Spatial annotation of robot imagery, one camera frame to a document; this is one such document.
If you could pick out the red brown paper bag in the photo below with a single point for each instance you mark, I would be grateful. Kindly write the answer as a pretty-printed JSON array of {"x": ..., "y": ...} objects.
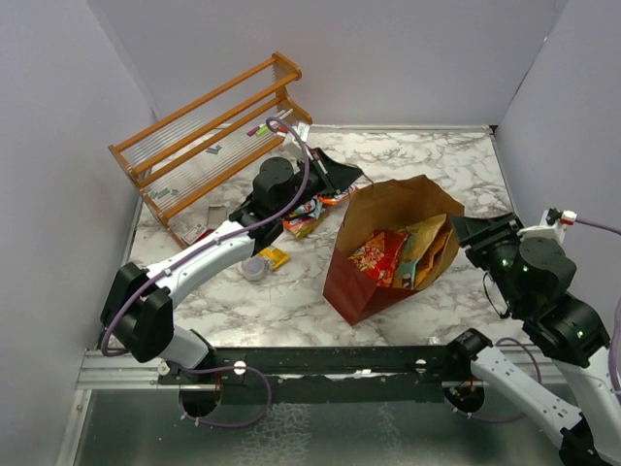
[{"x": 392, "y": 205}]

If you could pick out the small grey open box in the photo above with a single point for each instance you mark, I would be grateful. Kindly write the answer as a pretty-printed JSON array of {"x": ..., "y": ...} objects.
[{"x": 216, "y": 216}]

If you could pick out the yellow snack bar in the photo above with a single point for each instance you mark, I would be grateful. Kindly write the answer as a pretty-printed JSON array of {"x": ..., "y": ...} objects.
[{"x": 275, "y": 257}]

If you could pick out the black mounting rail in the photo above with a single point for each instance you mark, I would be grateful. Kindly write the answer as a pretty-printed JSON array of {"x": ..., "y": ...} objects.
[{"x": 321, "y": 375}]

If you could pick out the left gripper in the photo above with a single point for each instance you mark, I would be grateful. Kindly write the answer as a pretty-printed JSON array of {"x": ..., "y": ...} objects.
[{"x": 335, "y": 177}]

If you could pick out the red rice cracker bag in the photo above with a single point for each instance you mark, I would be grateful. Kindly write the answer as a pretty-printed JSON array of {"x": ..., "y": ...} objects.
[{"x": 378, "y": 257}]

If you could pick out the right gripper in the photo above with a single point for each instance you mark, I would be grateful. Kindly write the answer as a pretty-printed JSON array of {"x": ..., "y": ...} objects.
[{"x": 470, "y": 229}]

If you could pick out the small red white box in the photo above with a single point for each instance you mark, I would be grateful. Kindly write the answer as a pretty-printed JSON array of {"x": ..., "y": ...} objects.
[{"x": 193, "y": 234}]

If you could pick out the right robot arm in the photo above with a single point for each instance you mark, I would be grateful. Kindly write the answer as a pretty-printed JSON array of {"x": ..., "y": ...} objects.
[{"x": 533, "y": 274}]

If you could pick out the orange fruit candy bag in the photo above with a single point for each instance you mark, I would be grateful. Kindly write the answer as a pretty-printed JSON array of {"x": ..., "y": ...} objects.
[{"x": 301, "y": 227}]

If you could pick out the orange wooden rack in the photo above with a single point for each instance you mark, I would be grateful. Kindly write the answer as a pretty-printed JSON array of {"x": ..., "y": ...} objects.
[{"x": 179, "y": 159}]

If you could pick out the teal Fox's candy bag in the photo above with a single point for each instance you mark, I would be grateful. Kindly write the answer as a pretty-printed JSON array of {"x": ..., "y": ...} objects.
[{"x": 312, "y": 208}]

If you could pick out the small clear plastic cup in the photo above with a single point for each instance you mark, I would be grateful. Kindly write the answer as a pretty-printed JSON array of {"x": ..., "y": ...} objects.
[{"x": 253, "y": 269}]

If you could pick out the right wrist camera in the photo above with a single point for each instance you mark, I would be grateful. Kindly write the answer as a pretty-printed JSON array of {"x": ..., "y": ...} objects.
[{"x": 553, "y": 225}]

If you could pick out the beige snack packet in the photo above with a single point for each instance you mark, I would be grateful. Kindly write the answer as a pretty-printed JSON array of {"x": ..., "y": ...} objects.
[{"x": 425, "y": 241}]

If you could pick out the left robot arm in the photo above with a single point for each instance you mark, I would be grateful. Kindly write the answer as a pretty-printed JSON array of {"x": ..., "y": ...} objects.
[{"x": 138, "y": 316}]

